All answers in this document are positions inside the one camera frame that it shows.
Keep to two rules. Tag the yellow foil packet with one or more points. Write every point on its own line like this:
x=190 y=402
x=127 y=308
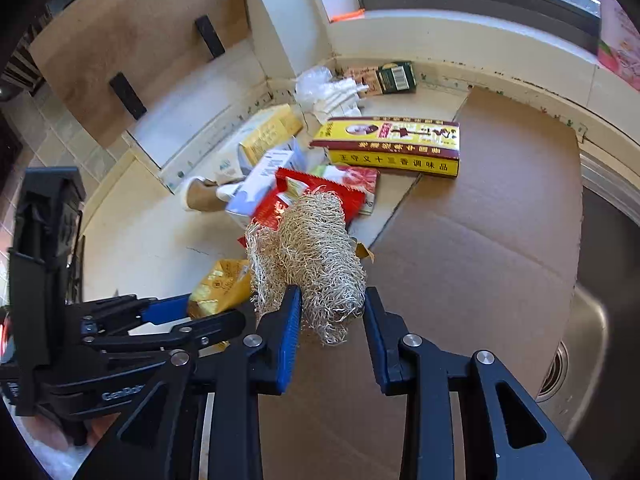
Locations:
x=220 y=285

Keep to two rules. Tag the wooden board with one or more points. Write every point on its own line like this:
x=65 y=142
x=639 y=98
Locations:
x=125 y=35

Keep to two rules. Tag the black bracket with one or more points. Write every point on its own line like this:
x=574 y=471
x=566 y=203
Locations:
x=128 y=96
x=210 y=36

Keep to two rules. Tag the dark green small box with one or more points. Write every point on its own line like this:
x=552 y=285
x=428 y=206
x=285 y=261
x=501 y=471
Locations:
x=396 y=78

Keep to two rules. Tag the pink printed cloth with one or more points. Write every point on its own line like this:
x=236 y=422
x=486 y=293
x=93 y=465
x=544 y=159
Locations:
x=620 y=40

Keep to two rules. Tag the white box with blue print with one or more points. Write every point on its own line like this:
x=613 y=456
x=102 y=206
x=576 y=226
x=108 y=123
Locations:
x=227 y=157

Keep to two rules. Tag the white plastic bag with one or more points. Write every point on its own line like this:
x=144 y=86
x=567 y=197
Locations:
x=325 y=92

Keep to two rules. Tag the red snack packet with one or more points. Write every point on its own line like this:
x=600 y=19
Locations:
x=272 y=205

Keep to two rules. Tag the dark window frame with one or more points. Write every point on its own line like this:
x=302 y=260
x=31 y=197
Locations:
x=500 y=7

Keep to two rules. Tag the white and blue carton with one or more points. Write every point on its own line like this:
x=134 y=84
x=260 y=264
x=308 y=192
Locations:
x=260 y=190

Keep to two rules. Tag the beige loofah sponge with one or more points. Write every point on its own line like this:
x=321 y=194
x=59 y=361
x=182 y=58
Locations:
x=310 y=255

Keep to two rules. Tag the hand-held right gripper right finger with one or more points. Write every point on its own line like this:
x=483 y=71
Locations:
x=379 y=345

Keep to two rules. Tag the person's left hand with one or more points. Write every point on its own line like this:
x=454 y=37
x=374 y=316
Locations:
x=47 y=435

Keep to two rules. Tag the dark metal rack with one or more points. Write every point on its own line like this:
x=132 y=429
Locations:
x=22 y=60

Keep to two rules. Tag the brown cardboard sheet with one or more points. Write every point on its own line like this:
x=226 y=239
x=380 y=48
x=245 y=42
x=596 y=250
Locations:
x=475 y=260

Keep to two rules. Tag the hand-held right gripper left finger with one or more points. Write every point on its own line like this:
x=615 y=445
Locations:
x=291 y=340

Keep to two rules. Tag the red and white patterned packet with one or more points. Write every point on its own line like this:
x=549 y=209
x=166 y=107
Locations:
x=357 y=180

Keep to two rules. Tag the long yellow and red box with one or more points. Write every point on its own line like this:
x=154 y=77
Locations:
x=390 y=142

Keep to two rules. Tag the orange plastic strip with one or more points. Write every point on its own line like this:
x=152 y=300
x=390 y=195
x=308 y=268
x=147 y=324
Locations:
x=347 y=15

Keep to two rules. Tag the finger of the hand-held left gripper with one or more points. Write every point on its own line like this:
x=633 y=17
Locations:
x=165 y=308
x=210 y=330

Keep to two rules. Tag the beige small packet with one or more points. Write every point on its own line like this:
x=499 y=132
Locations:
x=361 y=80

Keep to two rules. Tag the stainless steel sink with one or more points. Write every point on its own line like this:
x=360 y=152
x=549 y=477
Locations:
x=597 y=340

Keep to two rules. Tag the yellow wrapper scrap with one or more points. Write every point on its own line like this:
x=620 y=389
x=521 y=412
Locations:
x=363 y=251

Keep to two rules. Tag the tan and white carton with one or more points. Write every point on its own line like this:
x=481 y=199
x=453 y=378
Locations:
x=267 y=132

